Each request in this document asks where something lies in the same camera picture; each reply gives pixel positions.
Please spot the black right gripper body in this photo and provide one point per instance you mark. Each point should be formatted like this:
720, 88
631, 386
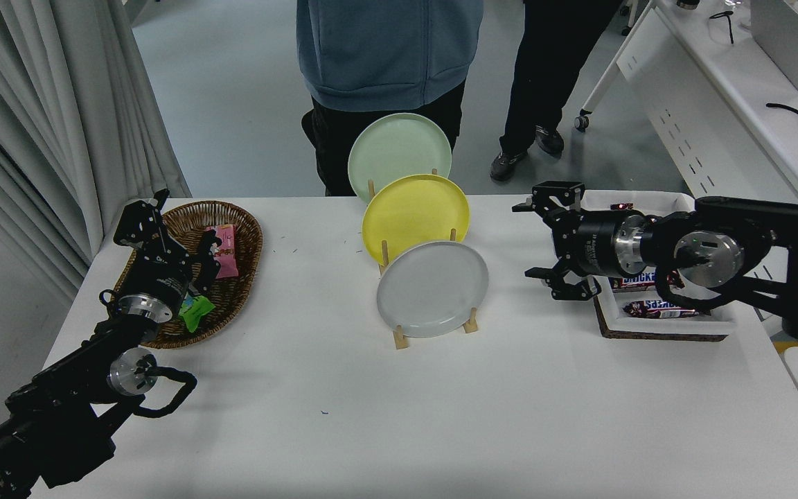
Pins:
586, 242

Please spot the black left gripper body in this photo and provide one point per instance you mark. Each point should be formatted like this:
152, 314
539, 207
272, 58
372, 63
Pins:
160, 278

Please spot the grey plate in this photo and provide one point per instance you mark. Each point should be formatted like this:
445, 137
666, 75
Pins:
433, 291

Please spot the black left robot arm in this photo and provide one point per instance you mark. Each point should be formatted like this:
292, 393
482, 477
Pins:
52, 416

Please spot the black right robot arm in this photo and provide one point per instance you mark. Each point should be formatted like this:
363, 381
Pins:
787, 235

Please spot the yellow plate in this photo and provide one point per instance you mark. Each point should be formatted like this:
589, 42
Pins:
413, 215

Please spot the pale green plate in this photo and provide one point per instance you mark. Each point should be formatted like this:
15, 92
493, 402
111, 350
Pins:
399, 149

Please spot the wooden plate rack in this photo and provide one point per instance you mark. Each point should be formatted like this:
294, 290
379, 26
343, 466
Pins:
400, 339

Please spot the pink snack packet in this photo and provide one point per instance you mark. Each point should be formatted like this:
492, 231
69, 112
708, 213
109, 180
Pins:
230, 260

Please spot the brown wicker basket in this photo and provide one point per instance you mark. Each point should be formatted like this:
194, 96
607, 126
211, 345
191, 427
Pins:
246, 235

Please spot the green candy wrapper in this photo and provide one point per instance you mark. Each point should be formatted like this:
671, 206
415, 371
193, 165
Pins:
194, 315

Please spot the brown Snickers bar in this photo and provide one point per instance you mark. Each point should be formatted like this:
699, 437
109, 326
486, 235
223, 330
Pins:
622, 206
659, 309
638, 280

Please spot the black caster wheel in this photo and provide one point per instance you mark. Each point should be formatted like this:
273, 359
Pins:
582, 123

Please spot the white rectangular tray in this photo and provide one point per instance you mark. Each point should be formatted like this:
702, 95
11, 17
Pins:
676, 326

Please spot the person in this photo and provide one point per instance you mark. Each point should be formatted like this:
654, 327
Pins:
551, 55
385, 48

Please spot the white curtain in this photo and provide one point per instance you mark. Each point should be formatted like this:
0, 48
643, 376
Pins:
39, 104

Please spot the white desk with perforated panel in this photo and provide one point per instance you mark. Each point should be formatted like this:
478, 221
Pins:
717, 90

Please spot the silver laptop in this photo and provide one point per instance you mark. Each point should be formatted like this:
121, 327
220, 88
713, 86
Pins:
780, 34

